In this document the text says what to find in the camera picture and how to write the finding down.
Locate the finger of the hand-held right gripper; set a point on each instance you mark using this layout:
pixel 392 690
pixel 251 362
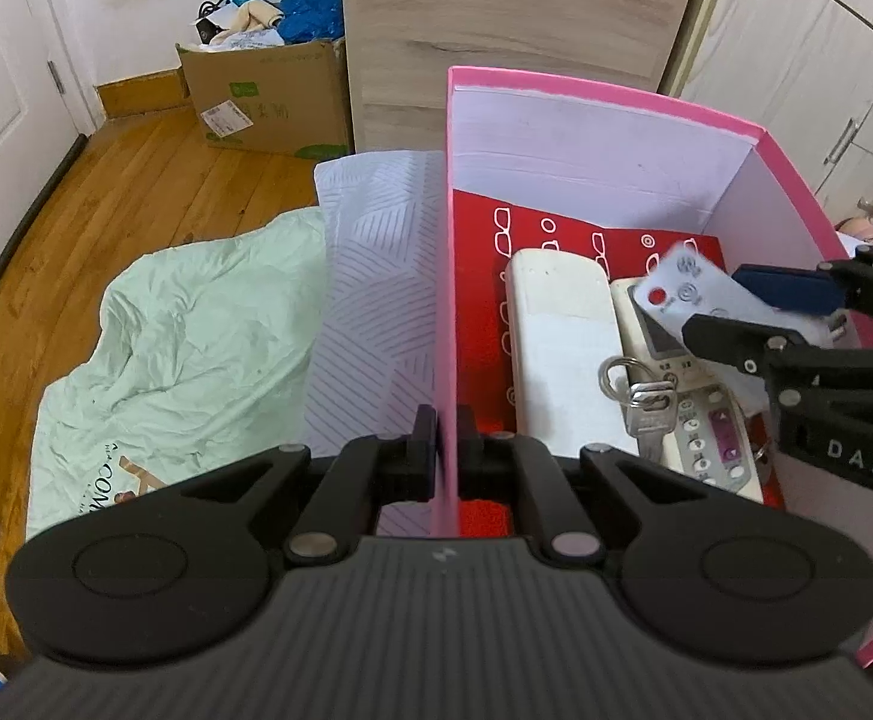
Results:
pixel 789 289
pixel 729 337

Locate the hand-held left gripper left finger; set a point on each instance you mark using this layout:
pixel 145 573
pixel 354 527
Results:
pixel 423 457

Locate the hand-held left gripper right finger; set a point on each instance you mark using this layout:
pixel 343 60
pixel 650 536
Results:
pixel 474 457

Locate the pink cardboard box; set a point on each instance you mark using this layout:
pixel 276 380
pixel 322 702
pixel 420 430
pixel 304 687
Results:
pixel 781 217

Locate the small white remote control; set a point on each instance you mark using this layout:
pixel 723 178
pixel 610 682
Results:
pixel 676 285

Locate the cream remote with purple buttons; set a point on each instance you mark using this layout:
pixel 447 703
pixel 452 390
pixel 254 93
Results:
pixel 706 427

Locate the bunch of keys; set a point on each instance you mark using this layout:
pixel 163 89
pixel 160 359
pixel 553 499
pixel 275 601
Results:
pixel 650 405

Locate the long white remote control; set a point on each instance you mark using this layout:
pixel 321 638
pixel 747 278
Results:
pixel 556 345

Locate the red patterned flat packet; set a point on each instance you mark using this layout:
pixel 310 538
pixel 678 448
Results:
pixel 481 315

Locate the light wooden wardrobe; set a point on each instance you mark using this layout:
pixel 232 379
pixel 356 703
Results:
pixel 804 52

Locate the pale green sheet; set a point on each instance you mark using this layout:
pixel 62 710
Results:
pixel 181 360

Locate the wooden shelf cabinet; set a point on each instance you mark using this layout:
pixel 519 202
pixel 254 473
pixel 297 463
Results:
pixel 511 22

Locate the brown cardboard box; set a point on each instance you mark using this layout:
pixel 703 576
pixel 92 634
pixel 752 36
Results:
pixel 279 101

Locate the blue plastic bag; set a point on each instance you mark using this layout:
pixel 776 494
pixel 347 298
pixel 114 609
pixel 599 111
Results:
pixel 312 15

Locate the black door draft stopper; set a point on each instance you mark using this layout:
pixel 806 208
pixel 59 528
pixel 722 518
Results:
pixel 16 240

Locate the beige plush toy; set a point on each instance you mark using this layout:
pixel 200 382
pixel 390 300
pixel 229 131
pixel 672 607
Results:
pixel 249 19

